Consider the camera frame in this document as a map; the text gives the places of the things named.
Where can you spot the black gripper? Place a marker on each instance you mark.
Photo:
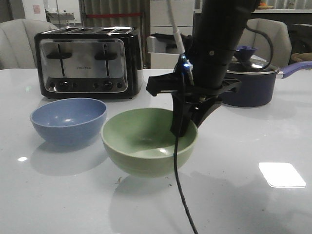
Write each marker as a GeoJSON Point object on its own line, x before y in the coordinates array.
{"type": "Point", "coordinates": [183, 95]}

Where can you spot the green bowl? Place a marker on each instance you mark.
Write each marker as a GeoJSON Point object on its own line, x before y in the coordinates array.
{"type": "Point", "coordinates": [139, 141]}

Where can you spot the blue bowl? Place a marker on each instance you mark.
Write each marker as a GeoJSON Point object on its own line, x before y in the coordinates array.
{"type": "Point", "coordinates": [69, 122]}

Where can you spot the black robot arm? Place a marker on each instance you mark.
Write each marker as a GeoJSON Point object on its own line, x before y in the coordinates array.
{"type": "Point", "coordinates": [198, 78]}

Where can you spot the glass pot lid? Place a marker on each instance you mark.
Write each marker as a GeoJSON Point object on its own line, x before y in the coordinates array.
{"type": "Point", "coordinates": [245, 63]}

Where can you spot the dark blue saucepan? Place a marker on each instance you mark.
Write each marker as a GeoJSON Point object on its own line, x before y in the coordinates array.
{"type": "Point", "coordinates": [257, 87]}

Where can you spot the white refrigerator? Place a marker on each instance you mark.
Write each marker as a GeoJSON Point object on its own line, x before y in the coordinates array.
{"type": "Point", "coordinates": [166, 17]}

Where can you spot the red barrier belt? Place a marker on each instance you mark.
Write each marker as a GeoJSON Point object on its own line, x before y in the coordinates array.
{"type": "Point", "coordinates": [119, 15]}

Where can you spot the black and chrome toaster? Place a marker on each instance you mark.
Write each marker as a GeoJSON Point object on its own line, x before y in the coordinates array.
{"type": "Point", "coordinates": [90, 62]}

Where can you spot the fruit plate on counter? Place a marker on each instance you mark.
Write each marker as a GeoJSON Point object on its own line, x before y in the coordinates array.
{"type": "Point", "coordinates": [264, 6]}

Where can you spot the white cart in background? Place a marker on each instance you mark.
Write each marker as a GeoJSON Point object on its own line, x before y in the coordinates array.
{"type": "Point", "coordinates": [60, 18]}

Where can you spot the beige armchair left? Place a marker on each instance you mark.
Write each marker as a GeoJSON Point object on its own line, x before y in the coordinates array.
{"type": "Point", "coordinates": [17, 42]}

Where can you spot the pink wall notice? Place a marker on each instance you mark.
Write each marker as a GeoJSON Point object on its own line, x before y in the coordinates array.
{"type": "Point", "coordinates": [36, 9]}

